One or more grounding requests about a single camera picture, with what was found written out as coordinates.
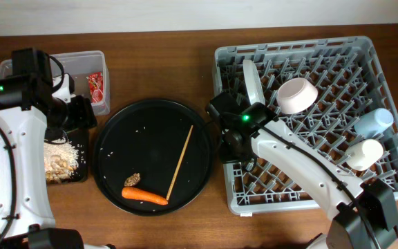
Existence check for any grey plate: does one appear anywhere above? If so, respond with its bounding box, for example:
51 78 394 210
243 59 265 104

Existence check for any clear plastic bin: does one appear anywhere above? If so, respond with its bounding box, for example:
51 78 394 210
0 48 109 126

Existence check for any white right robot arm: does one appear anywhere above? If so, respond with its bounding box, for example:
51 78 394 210
205 92 398 249

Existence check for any cream white cup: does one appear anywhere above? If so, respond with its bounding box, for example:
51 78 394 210
345 139 383 171

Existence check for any round black tray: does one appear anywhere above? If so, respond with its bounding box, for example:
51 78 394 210
92 99 214 216

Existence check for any grey dishwasher rack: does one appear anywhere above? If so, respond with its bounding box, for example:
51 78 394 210
213 36 397 216

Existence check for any orange carrot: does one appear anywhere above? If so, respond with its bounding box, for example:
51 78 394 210
122 186 168 205

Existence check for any black rectangular tray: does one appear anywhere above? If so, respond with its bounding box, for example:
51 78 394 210
44 130 89 185

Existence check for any brown walnut shell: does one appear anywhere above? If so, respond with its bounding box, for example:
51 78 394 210
124 173 140 187

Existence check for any light blue cup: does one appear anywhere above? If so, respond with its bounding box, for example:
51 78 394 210
354 108 394 139

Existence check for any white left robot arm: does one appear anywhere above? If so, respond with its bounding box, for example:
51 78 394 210
0 48 97 248

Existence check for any red snack wrapper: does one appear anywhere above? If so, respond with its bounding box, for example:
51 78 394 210
86 72 104 103

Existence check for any wooden chopstick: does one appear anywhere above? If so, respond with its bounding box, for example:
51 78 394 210
166 125 193 201

